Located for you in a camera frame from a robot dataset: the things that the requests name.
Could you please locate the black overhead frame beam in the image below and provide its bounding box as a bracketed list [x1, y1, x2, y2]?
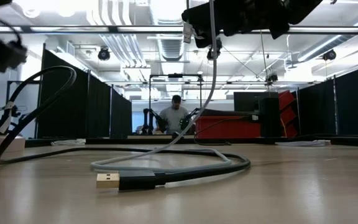
[0, 25, 358, 35]

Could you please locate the black table frame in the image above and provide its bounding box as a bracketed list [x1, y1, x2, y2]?
[25, 135, 358, 148]

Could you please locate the white USB cable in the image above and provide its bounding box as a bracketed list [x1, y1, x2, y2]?
[50, 139, 86, 146]
[274, 139, 328, 147]

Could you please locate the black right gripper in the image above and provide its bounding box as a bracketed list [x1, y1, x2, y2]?
[181, 0, 284, 49]

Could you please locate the red bin rack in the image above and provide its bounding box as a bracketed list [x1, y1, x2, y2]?
[278, 90, 300, 138]

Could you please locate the thick black USB cable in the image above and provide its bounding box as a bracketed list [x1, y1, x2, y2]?
[0, 65, 251, 191]

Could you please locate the red storage bin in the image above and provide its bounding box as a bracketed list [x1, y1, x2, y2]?
[194, 115, 261, 139]

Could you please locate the black monitor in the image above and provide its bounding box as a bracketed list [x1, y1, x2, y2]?
[233, 91, 272, 113]

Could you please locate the black background rig frame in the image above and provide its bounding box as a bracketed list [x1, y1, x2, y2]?
[148, 73, 203, 135]
[6, 80, 42, 138]

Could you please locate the light wood desk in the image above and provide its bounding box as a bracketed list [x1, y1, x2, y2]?
[127, 134, 198, 140]

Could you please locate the person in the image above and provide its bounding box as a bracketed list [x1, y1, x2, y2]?
[158, 95, 191, 134]

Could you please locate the black tower power strip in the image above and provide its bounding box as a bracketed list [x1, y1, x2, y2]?
[259, 97, 282, 138]

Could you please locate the pale grey braided USB cable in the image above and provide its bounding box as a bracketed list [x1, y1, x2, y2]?
[90, 0, 233, 175]

